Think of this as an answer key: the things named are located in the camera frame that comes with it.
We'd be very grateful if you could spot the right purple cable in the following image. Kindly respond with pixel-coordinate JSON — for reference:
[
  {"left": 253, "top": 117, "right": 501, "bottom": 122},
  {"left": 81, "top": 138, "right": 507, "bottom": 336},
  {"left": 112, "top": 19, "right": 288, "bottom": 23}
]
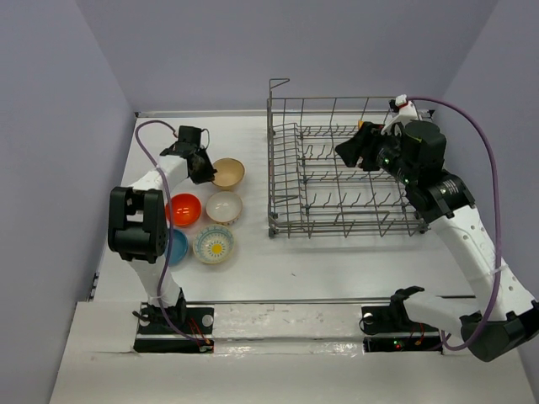
[{"left": 414, "top": 95, "right": 502, "bottom": 351}]

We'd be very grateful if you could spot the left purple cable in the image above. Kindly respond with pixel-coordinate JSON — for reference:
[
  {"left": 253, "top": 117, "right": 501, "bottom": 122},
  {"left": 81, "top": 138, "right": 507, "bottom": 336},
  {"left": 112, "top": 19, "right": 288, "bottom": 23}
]
[{"left": 135, "top": 120, "right": 211, "bottom": 350}]

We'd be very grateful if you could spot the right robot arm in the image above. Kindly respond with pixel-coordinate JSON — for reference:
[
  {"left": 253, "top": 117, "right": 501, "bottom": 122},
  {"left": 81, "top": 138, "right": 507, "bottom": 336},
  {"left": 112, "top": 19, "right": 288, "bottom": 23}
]
[{"left": 335, "top": 120, "right": 538, "bottom": 362}]

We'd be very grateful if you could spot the patterned sunflower bowl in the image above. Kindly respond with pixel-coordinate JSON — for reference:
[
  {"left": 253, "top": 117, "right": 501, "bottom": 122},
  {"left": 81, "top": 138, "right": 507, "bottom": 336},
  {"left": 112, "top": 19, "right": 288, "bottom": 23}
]
[{"left": 193, "top": 224, "right": 235, "bottom": 264}]

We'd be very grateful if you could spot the orange bowl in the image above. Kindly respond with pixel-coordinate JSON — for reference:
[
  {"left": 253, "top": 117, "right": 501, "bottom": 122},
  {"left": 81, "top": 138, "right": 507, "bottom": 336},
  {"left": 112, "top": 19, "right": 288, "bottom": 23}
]
[{"left": 165, "top": 193, "right": 202, "bottom": 227}]

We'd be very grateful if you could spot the beige bowl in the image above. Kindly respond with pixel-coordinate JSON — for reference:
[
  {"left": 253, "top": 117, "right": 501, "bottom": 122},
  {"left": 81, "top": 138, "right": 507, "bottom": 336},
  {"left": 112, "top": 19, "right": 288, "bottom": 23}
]
[{"left": 212, "top": 157, "right": 245, "bottom": 190}]

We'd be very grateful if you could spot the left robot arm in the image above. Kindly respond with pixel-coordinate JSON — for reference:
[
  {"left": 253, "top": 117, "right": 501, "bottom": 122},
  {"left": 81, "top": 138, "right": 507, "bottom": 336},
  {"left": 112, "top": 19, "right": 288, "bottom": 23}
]
[{"left": 108, "top": 120, "right": 216, "bottom": 340}]

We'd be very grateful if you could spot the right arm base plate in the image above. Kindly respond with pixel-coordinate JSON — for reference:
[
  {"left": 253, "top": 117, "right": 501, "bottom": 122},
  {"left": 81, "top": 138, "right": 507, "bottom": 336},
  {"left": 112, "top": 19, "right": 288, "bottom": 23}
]
[{"left": 358, "top": 306, "right": 443, "bottom": 353}]

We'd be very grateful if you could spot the white bowl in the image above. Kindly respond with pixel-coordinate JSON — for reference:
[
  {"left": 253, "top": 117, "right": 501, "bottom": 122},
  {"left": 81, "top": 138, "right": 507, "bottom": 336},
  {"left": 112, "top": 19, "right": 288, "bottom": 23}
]
[{"left": 205, "top": 191, "right": 243, "bottom": 226}]

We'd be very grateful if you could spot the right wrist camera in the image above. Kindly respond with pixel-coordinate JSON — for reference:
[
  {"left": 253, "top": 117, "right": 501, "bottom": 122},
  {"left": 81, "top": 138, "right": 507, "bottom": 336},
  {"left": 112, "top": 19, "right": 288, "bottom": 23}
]
[{"left": 381, "top": 94, "right": 421, "bottom": 135}]

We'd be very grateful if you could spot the purple cable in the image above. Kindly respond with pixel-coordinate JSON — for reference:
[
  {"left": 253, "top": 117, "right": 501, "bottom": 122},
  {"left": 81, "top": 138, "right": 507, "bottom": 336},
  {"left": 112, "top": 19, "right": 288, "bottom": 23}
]
[
  {"left": 135, "top": 120, "right": 211, "bottom": 350},
  {"left": 414, "top": 95, "right": 502, "bottom": 351}
]

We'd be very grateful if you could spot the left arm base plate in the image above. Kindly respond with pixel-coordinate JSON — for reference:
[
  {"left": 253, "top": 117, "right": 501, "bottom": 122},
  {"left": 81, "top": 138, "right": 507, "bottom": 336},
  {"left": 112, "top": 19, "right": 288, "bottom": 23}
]
[{"left": 132, "top": 303, "right": 215, "bottom": 354}]

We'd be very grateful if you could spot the blue bowl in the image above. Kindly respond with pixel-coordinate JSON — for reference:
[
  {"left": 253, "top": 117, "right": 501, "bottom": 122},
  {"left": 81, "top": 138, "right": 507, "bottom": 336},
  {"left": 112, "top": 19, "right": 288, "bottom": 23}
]
[{"left": 165, "top": 229, "right": 189, "bottom": 266}]

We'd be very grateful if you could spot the grey wire dish rack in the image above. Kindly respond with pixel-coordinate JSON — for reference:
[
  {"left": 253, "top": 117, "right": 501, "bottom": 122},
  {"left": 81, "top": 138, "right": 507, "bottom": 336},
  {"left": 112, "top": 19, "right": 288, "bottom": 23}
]
[{"left": 266, "top": 78, "right": 429, "bottom": 238}]

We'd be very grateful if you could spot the metal rail bar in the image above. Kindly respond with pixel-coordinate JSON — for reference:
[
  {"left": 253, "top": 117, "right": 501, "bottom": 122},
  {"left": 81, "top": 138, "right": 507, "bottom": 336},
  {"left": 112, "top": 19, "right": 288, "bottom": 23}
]
[{"left": 188, "top": 296, "right": 390, "bottom": 306}]

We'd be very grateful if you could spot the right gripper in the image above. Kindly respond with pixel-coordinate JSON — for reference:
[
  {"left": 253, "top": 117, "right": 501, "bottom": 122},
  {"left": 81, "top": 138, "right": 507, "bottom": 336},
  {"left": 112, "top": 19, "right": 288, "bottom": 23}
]
[{"left": 334, "top": 121, "right": 417, "bottom": 186}]

